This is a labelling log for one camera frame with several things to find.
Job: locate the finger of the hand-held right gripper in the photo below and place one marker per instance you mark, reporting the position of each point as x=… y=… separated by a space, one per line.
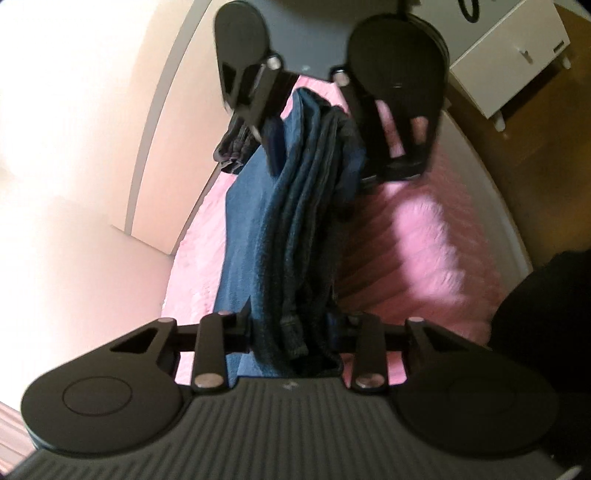
x=369 y=129
x=258 y=92

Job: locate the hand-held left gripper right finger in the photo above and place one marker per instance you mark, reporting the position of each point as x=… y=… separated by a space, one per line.
x=339 y=328

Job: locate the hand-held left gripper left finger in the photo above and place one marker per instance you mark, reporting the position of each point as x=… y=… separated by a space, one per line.
x=240 y=330

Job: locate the blue jeans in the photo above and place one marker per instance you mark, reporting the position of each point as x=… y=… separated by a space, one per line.
x=295 y=230

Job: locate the pink fluffy blanket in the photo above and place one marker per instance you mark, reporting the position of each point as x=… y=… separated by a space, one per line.
x=415 y=240

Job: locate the white nightstand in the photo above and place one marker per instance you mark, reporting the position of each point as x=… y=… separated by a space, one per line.
x=498 y=55

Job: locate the person's black clothing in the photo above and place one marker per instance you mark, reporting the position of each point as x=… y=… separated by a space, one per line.
x=554 y=323

